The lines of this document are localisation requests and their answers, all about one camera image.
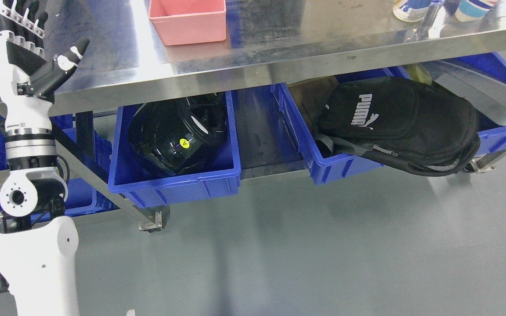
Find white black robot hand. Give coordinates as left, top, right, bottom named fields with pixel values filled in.
left=0, top=0, right=90, bottom=132

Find pink plastic storage box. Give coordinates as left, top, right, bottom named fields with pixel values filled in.
left=148, top=0, right=227, bottom=46

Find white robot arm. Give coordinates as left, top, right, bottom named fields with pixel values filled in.
left=0, top=127, right=79, bottom=316

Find blue bin lower left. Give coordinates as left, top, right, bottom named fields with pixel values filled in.
left=0, top=133, right=114, bottom=217

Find blue bin with helmet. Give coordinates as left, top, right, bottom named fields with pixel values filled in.
left=107, top=91, right=242, bottom=208

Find black glossy helmet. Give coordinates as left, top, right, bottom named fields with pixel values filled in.
left=128, top=92, right=229, bottom=176

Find stainless steel table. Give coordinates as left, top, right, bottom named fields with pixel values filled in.
left=40, top=0, right=506, bottom=115

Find white blue cup left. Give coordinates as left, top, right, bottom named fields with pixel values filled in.
left=392, top=0, right=432, bottom=23

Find white blue cup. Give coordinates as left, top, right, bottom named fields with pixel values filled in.
left=454, top=0, right=498, bottom=22
left=392, top=0, right=432, bottom=23

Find black Puma backpack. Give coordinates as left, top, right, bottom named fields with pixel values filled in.
left=313, top=76, right=481, bottom=177

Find white blue cup right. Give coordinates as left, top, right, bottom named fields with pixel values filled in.
left=454, top=0, right=498, bottom=22

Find blue bin with backpack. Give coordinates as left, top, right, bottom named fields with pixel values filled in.
left=270, top=52, right=506, bottom=185

